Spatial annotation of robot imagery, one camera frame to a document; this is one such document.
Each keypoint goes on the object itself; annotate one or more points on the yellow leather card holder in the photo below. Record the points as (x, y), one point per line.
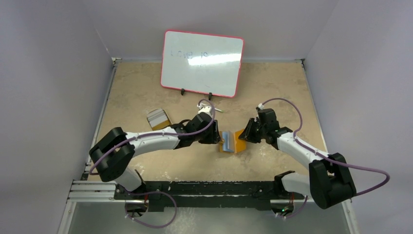
(230, 142)

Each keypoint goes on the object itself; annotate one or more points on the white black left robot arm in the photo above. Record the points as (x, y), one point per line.
(113, 153)

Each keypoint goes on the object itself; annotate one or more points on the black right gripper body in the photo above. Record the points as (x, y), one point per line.
(252, 130)

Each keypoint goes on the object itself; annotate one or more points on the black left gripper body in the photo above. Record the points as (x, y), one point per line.
(209, 137)

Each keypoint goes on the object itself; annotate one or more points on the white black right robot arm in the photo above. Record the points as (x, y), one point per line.
(328, 183)

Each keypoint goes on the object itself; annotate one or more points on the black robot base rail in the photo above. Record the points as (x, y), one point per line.
(259, 195)

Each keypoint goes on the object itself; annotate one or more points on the pink framed whiteboard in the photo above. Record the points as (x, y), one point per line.
(201, 63)

